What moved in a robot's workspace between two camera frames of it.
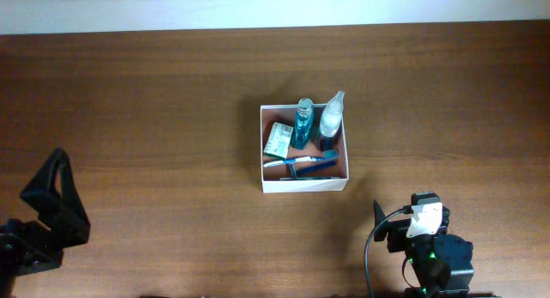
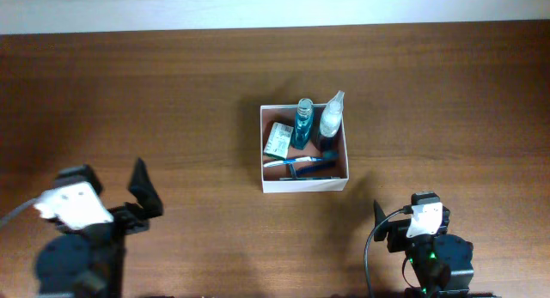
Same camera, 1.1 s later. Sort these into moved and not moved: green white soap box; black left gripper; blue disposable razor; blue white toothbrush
Moved: black left gripper
Not moved: blue disposable razor; green white soap box; blue white toothbrush
